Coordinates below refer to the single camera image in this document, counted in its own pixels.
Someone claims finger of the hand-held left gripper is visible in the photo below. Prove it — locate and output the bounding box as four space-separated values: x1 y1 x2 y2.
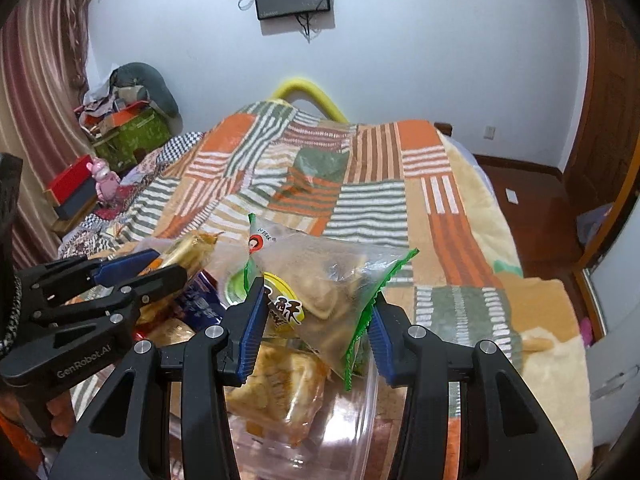
30 264 190 333
15 249 161 301

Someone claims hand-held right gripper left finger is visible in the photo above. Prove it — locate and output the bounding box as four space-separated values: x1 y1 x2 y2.
50 276 271 480

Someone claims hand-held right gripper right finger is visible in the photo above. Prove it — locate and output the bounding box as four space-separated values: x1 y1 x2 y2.
367 292 578 480

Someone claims golden snack packet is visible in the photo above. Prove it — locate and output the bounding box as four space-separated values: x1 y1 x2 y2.
162 232 222 277

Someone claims orange snack packet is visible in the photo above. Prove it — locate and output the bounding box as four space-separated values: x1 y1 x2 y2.
225 342 328 448

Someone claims clear plastic container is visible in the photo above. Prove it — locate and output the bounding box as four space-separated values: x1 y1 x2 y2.
170 340 416 480

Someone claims clear green-edged snack packet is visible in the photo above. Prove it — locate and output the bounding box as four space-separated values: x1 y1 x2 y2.
245 212 420 392

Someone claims person's left hand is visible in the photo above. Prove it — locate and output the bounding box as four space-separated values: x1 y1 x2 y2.
47 391 77 438

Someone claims blue snack packet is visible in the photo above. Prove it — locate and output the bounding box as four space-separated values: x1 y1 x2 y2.
172 272 226 331

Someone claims dark grey box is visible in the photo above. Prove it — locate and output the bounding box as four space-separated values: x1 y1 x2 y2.
52 187 98 221

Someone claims pink bunny toy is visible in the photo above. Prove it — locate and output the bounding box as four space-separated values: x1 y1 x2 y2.
87 157 121 201

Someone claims checkered patchwork quilt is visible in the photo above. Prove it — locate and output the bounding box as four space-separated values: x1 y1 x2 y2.
60 132 206 256

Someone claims red box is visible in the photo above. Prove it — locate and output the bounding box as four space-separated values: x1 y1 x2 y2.
44 155 96 206

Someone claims green box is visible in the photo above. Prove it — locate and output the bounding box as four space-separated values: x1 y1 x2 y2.
92 107 173 173

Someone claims orange striped patchwork blanket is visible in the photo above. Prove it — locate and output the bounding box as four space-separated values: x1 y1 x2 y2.
60 100 596 480

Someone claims pile of clutter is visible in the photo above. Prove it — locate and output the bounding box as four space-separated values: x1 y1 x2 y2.
75 85 151 131

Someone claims striped curtain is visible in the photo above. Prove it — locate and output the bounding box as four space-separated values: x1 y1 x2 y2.
0 0 101 271

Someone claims grey cushion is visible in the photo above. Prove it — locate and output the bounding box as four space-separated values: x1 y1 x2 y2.
110 62 180 118

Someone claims white heart-print sliding door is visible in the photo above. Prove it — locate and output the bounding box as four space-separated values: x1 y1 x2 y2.
575 230 640 411

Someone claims grey plastic bag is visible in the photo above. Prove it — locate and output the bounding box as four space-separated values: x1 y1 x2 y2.
575 202 616 261

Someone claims brown wooden door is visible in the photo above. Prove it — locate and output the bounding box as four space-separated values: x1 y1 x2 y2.
565 0 640 211

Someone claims yellow bed frame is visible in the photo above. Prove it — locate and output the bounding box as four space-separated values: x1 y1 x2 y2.
270 78 349 123

